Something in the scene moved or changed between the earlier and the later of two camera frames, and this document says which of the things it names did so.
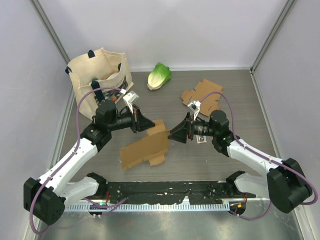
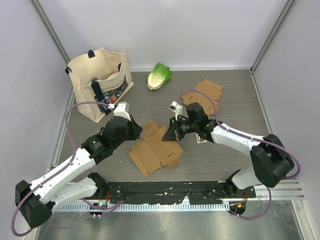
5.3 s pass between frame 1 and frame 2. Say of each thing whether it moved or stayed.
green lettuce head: stayed
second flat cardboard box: stayed
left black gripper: moved
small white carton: stayed
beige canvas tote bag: stayed
